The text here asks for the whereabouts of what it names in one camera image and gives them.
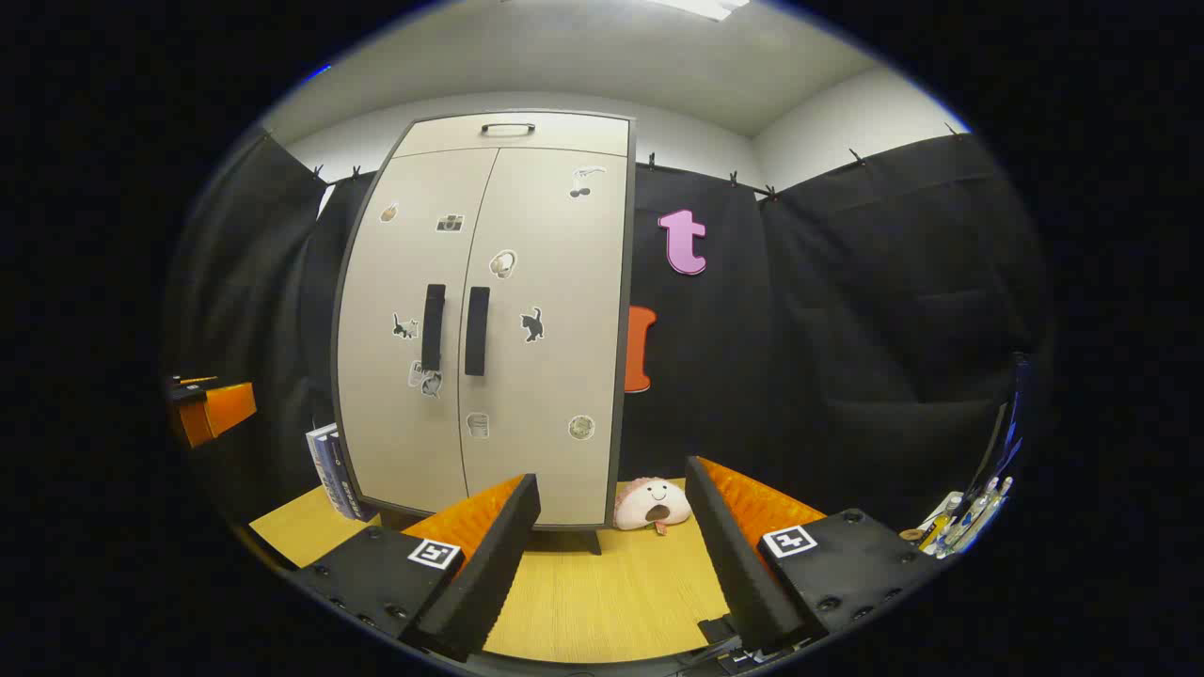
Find wide ceiling light panel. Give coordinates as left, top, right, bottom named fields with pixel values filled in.
left=649, top=0, right=751, bottom=22

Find beige cabinet door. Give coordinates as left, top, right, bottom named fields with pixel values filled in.
left=458, top=146, right=629, bottom=527
left=336, top=149, right=499, bottom=516

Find white spine book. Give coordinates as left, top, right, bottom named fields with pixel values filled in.
left=306, top=423, right=341, bottom=513

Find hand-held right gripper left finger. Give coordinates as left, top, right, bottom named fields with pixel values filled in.
left=292, top=473, right=543, bottom=663

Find black backdrop cloth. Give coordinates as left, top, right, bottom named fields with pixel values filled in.
left=165, top=127, right=1050, bottom=537

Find assorted small desk items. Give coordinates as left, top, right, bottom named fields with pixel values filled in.
left=898, top=475, right=1015, bottom=560

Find beige double-door shoe cabinet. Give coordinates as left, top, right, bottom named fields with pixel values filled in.
left=331, top=111, right=637, bottom=556

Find pink white plush toy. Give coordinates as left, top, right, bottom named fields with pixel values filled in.
left=614, top=477, right=692, bottom=535

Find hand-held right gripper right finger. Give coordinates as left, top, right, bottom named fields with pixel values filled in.
left=684, top=456, right=942, bottom=659

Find black door handle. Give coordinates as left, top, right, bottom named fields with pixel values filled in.
left=465, top=287, right=491, bottom=377
left=421, top=284, right=446, bottom=372

